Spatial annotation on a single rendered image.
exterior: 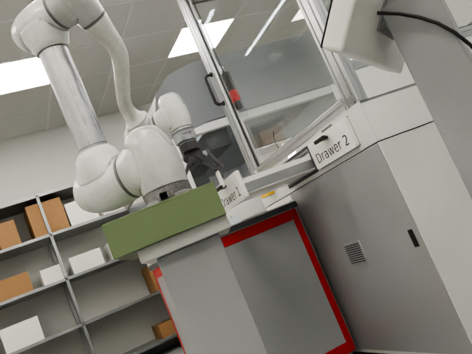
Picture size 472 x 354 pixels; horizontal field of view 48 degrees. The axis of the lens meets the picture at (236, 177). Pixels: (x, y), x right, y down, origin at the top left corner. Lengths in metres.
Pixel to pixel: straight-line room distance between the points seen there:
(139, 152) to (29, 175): 4.69
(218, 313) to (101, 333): 4.55
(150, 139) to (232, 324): 0.61
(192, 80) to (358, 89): 1.50
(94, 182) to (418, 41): 1.07
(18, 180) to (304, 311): 4.55
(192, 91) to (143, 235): 1.68
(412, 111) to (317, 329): 0.97
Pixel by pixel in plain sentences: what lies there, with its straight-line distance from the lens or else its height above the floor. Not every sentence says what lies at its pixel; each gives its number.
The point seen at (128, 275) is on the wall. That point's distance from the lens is 6.19.
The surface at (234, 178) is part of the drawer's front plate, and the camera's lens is 2.00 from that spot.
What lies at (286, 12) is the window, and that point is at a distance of 2.07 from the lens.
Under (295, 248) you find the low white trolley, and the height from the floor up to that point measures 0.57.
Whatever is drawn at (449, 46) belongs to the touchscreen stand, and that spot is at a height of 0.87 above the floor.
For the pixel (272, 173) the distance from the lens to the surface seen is 2.05.
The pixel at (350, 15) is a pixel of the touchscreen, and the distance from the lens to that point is 1.13.
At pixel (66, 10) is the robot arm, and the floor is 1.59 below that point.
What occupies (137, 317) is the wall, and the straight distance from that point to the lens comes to 6.17.
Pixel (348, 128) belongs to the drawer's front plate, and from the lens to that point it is 1.85.
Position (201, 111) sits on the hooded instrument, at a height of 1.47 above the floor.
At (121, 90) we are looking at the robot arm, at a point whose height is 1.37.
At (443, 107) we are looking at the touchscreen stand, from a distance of 1.24.
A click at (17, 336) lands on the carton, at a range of 5.59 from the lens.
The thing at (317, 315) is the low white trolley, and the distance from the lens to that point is 2.30.
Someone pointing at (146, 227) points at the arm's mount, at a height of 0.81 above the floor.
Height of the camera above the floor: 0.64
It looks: 8 degrees up
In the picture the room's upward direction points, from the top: 23 degrees counter-clockwise
